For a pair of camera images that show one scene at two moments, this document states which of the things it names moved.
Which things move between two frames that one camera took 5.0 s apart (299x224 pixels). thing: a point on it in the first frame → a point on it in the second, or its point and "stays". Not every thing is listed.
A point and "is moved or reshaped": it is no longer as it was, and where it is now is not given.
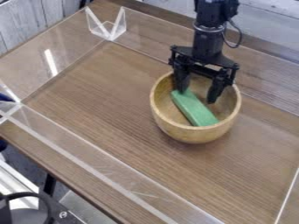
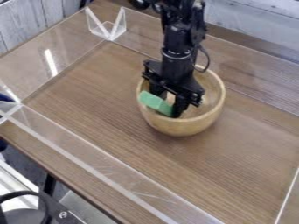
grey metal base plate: [61, 214] stays
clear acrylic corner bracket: [107, 30] stays
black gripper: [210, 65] → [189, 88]
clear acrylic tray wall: [107, 181] stays
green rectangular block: [197, 113] → [155, 102]
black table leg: [51, 182] stays
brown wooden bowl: [173, 119] is moved or reshaped
